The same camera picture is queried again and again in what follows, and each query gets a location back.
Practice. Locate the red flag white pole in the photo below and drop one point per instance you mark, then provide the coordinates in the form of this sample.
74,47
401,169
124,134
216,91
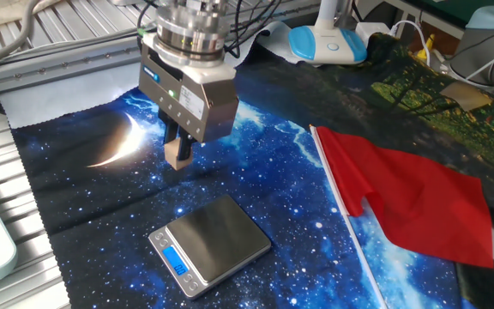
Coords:
423,201

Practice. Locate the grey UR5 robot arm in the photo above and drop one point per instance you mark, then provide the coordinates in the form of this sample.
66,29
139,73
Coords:
483,56

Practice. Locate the white gripper adapter plate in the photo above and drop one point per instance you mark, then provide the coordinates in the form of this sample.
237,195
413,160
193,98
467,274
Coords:
212,73

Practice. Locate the white power adapter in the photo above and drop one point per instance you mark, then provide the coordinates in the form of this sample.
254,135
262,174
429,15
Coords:
373,31

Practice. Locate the tan cardboard piece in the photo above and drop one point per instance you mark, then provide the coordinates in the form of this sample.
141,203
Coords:
465,95

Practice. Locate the galaxy forest print cloth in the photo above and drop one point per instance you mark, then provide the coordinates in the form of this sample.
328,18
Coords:
251,171

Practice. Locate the silver force torque sensor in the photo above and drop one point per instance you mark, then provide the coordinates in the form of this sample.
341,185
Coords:
191,30

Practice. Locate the aluminium profile table frame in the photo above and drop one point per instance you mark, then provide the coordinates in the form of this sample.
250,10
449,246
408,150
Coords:
80,56

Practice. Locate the small yellow object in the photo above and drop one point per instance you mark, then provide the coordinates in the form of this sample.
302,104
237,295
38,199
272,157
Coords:
426,50

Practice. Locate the white blue desk lamp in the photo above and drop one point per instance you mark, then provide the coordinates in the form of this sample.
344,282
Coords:
328,43

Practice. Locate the small wooden cube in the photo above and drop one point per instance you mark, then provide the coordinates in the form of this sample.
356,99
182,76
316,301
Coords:
172,155

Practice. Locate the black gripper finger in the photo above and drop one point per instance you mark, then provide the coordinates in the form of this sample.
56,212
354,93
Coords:
186,146
170,131

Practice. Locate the grey Schunk gripper body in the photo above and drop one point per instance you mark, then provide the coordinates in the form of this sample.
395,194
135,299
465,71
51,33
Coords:
187,103

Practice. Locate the silver digital pocket scale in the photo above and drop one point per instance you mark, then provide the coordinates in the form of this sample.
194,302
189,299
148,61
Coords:
221,236

